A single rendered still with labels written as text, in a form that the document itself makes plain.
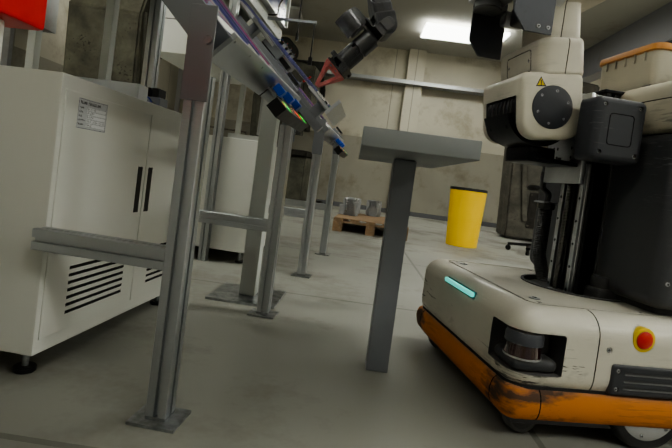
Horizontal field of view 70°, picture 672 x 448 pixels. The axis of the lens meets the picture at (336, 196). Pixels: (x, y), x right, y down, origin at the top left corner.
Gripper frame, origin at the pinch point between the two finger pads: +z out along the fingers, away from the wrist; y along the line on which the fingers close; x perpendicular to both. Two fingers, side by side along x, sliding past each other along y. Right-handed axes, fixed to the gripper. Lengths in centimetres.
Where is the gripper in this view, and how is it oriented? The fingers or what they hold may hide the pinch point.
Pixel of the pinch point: (318, 83)
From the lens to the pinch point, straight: 141.7
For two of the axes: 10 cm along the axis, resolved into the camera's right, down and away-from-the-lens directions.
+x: 6.3, 7.7, -0.5
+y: -1.2, 0.3, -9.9
